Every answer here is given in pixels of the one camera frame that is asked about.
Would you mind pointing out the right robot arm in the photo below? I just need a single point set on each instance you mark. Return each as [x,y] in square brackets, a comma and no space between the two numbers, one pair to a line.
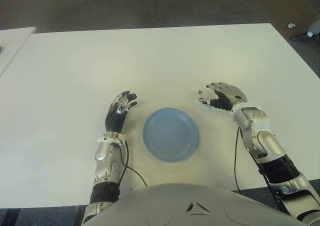
[262,141]

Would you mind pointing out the white charger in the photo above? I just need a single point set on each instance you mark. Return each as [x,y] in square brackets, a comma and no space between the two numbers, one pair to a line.
[208,94]

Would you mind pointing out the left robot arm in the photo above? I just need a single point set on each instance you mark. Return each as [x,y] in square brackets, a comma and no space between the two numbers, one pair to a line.
[105,166]

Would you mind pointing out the grey robot torso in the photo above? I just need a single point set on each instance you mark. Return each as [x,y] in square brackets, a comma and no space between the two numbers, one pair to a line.
[192,206]

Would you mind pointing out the small white floor object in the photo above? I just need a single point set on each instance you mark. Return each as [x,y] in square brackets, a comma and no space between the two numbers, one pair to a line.
[291,25]

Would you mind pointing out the blue plate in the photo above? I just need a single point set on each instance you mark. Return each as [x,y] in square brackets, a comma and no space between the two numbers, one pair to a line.
[171,134]

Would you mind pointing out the person's grey trouser leg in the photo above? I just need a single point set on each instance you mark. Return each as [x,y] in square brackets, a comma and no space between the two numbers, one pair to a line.
[315,27]

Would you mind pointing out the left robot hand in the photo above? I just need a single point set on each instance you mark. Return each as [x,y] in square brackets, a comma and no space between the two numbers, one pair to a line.
[114,119]

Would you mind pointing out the neighbouring white table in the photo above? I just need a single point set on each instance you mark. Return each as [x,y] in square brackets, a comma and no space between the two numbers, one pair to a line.
[12,46]

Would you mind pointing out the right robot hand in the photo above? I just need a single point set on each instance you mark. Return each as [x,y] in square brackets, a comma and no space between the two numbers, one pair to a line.
[232,94]

